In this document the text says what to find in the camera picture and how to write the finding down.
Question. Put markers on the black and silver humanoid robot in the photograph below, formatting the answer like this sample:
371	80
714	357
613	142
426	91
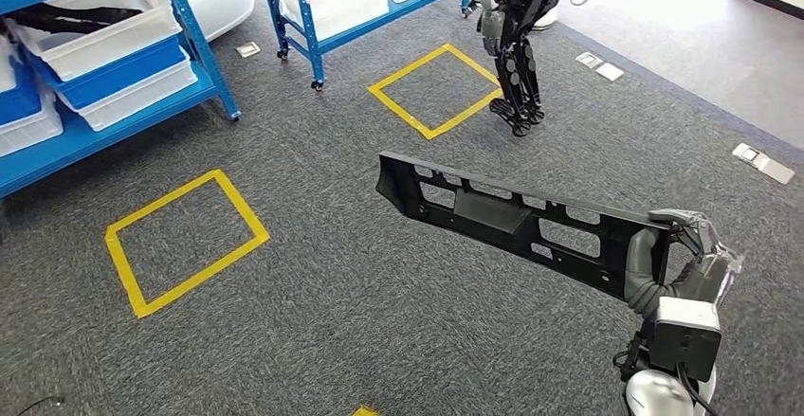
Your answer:
518	55

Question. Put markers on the long metal floor socket plate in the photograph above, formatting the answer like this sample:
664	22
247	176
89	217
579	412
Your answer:
763	163

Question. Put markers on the blue metal shelf rack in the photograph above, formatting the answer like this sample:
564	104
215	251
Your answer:
75	149
310	36

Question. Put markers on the black plastic frame part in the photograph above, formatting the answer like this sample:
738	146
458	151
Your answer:
490	212
63	21

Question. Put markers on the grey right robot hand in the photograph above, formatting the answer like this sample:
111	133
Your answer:
706	275

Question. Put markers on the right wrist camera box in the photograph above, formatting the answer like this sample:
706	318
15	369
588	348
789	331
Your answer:
685	338

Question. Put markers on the yellow floor tape square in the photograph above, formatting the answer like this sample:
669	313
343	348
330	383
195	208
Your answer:
399	112
128	275
365	411

